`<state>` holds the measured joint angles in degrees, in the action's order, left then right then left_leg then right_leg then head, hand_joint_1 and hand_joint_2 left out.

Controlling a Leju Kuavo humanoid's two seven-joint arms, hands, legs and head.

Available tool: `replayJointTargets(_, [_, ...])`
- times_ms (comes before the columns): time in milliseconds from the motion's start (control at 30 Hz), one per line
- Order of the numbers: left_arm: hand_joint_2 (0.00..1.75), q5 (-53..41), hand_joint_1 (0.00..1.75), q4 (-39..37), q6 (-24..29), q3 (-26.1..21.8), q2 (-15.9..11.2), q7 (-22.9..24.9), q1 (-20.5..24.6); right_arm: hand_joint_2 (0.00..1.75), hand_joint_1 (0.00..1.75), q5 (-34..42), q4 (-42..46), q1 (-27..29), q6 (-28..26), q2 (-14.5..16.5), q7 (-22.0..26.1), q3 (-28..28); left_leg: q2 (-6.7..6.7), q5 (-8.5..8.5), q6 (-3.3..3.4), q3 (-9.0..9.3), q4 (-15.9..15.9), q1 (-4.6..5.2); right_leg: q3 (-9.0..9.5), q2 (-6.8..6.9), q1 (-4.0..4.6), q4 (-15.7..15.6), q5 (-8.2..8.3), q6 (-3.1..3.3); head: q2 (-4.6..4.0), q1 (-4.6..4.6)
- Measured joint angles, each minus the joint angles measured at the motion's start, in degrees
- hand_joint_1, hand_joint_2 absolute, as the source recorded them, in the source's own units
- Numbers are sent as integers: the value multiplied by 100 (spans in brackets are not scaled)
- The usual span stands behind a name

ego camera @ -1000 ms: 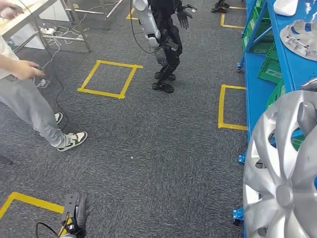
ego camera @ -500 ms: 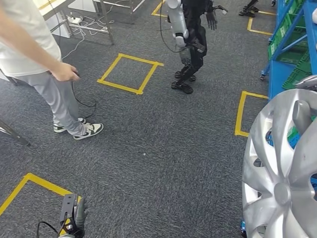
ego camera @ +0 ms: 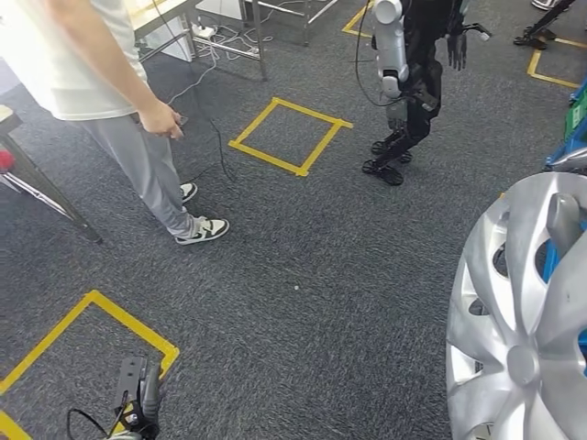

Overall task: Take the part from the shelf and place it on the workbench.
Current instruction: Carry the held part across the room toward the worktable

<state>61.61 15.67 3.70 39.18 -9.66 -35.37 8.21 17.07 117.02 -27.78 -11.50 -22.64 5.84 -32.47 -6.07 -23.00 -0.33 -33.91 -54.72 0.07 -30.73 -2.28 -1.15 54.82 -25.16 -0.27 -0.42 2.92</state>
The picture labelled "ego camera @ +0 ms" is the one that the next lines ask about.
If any person's hand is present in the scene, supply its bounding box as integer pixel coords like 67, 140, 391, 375
137, 100, 184, 139

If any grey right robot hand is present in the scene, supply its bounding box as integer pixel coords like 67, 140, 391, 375
545, 145, 587, 258

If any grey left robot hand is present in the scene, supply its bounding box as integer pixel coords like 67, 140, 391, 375
123, 364, 163, 440

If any silver wheel hubcap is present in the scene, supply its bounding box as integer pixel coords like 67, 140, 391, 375
445, 171, 587, 440

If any metal leg table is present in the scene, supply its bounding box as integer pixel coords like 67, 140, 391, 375
123, 0, 341, 83
0, 103, 103, 246

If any person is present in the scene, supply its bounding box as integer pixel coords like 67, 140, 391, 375
0, 0, 230, 248

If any yellow floor tape square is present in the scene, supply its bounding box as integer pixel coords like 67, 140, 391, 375
227, 96, 354, 179

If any black stand base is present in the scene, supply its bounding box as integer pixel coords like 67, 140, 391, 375
512, 0, 579, 51

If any humanoid robot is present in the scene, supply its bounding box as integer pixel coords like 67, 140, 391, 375
355, 0, 493, 188

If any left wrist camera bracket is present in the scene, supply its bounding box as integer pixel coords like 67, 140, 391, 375
113, 356, 147, 414

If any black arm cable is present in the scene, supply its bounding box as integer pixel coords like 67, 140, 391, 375
67, 408, 116, 440

